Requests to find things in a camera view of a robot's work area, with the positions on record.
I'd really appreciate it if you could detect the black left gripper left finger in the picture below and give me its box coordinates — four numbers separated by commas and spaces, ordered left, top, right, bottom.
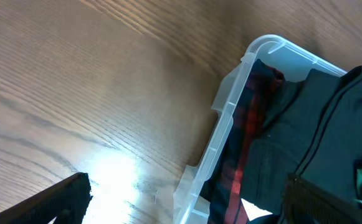
0, 172, 92, 224

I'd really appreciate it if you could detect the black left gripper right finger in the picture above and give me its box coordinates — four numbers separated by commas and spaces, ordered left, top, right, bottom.
283, 174, 362, 224

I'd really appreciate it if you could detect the black garment with tag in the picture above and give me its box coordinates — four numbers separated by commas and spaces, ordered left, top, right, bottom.
241, 66, 362, 213

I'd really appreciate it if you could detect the red navy plaid shirt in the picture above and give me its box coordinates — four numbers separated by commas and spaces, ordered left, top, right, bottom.
200, 59, 284, 224

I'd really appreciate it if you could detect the clear plastic storage bin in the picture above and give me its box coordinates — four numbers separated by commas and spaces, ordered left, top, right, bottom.
173, 34, 346, 224

